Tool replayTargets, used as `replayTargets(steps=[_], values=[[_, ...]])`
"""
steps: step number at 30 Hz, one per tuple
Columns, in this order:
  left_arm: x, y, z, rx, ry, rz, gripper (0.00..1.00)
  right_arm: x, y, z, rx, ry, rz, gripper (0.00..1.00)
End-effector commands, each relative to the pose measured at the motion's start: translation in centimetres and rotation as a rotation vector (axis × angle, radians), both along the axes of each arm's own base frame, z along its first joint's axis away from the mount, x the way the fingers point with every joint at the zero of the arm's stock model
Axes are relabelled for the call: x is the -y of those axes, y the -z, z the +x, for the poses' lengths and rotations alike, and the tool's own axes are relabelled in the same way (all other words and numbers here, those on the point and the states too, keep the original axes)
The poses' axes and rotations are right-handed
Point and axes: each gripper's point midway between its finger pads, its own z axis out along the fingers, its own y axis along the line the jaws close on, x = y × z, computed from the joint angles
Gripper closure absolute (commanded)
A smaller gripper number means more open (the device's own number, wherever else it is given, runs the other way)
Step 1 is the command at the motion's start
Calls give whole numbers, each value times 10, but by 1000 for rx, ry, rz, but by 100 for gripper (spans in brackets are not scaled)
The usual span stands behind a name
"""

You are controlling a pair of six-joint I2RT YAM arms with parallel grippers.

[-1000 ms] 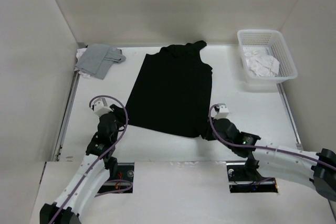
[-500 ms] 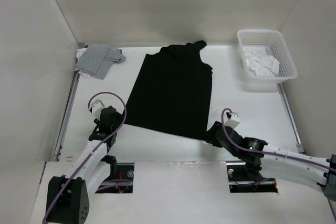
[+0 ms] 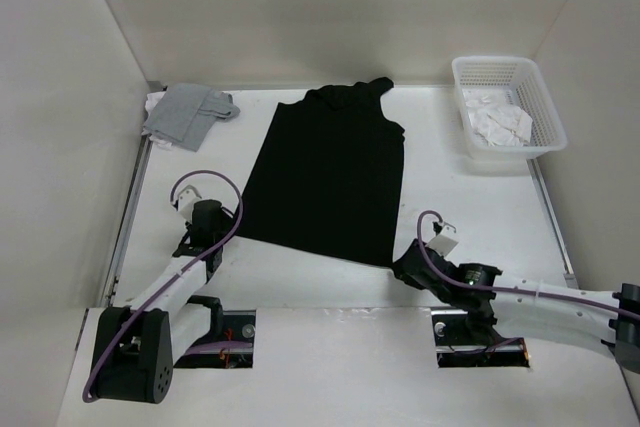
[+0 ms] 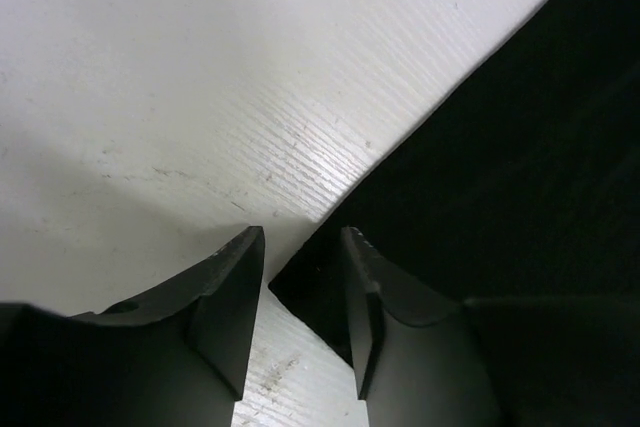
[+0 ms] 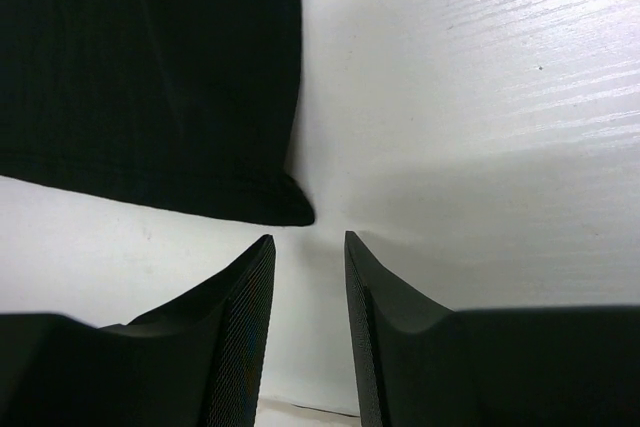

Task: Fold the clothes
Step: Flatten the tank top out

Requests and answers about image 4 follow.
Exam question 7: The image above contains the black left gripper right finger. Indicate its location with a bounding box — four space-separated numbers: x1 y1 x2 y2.
340 226 640 427

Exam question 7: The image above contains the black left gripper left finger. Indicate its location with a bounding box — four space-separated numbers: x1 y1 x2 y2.
1 226 264 426

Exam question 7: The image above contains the black tank top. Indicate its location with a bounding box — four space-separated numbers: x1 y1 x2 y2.
268 0 640 368

